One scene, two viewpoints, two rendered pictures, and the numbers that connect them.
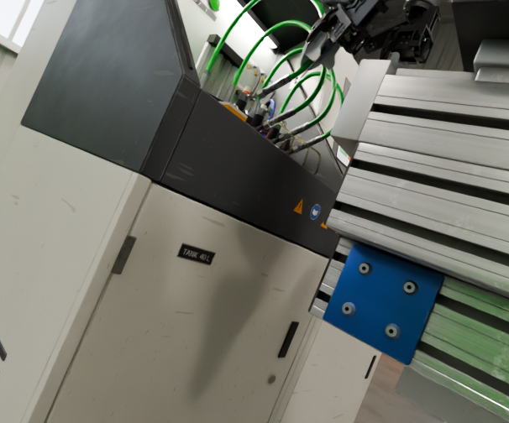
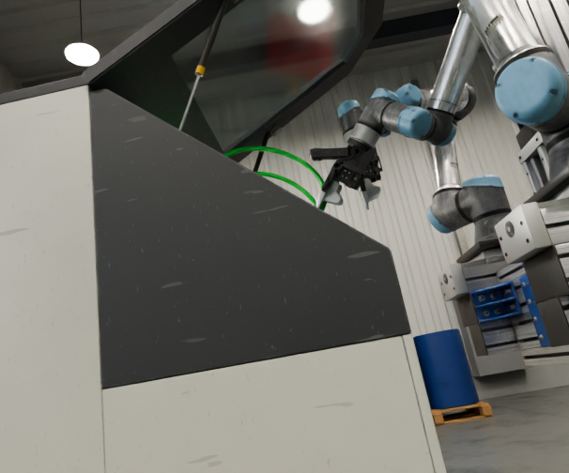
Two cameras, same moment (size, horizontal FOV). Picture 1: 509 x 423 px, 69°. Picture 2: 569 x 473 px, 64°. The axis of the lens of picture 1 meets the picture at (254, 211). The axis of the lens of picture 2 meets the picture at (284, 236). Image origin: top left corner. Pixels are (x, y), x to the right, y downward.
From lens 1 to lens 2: 0.83 m
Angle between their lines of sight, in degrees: 39
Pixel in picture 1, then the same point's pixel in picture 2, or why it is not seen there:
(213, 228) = not seen: hidden behind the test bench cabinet
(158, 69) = (352, 253)
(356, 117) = (542, 234)
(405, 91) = (556, 214)
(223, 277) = not seen: hidden behind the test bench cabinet
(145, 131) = (387, 301)
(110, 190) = (388, 362)
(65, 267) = (389, 450)
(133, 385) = not seen: outside the picture
